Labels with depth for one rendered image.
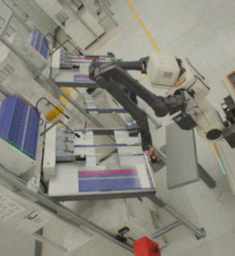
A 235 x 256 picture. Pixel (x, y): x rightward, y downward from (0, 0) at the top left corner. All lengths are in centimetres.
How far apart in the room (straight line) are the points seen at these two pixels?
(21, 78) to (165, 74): 178
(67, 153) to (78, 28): 472
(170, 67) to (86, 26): 501
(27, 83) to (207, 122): 188
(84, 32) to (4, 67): 378
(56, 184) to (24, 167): 26
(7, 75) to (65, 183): 146
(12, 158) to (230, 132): 136
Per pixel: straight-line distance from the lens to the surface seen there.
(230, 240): 252
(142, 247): 188
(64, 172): 214
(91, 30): 663
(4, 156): 191
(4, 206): 209
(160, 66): 168
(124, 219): 227
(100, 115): 336
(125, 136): 245
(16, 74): 311
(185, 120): 190
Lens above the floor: 222
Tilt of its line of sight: 33 degrees down
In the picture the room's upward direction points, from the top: 47 degrees counter-clockwise
